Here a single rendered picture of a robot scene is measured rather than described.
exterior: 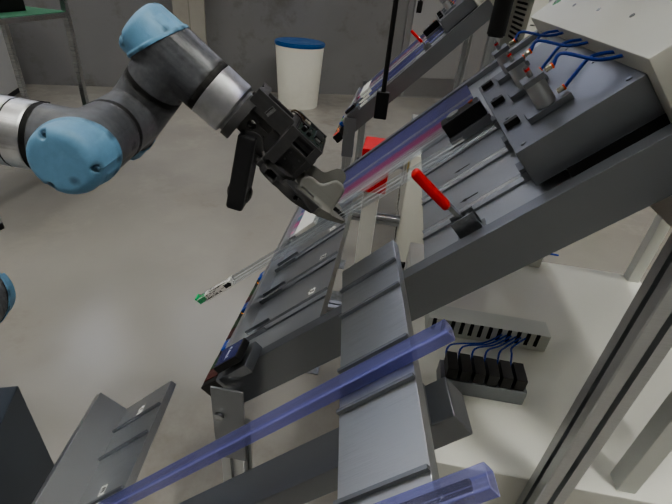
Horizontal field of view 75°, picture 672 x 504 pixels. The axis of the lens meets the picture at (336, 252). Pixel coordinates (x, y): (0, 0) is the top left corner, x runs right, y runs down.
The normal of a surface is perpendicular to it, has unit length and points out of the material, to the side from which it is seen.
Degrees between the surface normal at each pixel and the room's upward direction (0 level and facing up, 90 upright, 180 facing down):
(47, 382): 0
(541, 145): 90
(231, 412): 90
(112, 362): 0
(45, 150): 90
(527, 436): 0
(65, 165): 90
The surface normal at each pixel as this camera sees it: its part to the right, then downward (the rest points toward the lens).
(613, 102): -0.15, 0.52
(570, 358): 0.08, -0.84
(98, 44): 0.22, 0.54
